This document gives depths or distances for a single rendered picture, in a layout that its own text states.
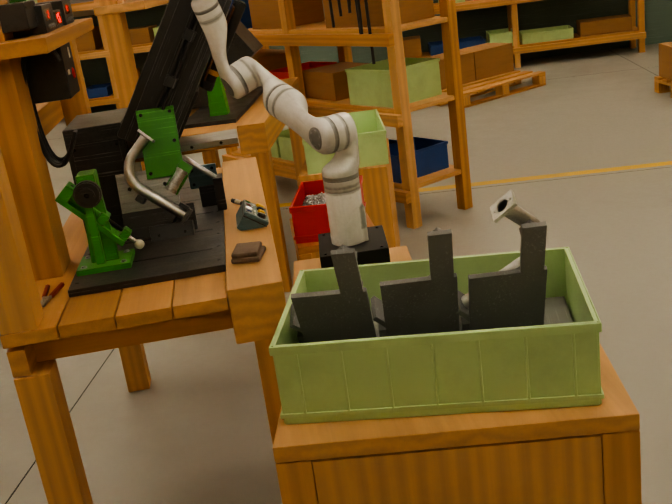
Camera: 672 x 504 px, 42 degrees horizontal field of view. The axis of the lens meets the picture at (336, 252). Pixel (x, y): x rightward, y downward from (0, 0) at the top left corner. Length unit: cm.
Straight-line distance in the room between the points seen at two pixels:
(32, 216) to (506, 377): 145
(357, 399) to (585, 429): 43
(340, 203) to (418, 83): 324
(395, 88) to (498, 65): 471
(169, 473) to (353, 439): 163
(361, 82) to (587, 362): 394
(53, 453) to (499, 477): 119
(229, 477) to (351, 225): 123
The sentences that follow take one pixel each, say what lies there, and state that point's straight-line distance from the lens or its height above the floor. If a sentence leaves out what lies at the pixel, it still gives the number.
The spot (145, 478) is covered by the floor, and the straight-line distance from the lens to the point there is 326.
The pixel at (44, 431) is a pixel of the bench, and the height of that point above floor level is 61.
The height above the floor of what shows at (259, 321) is 80.
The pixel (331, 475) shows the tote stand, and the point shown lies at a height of 72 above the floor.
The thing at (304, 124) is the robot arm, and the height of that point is 126.
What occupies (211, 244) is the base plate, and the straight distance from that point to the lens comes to 257.
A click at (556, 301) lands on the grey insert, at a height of 85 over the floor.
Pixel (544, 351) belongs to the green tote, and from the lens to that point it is 168.
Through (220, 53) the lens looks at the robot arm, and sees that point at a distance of 244.
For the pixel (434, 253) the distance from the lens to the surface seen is 167.
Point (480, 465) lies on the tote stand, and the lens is 172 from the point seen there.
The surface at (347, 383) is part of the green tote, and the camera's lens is 171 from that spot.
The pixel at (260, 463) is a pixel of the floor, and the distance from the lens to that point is 318.
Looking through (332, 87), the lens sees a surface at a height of 81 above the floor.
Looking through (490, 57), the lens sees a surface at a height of 35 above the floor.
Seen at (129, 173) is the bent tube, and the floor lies 110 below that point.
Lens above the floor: 166
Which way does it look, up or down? 19 degrees down
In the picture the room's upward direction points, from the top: 8 degrees counter-clockwise
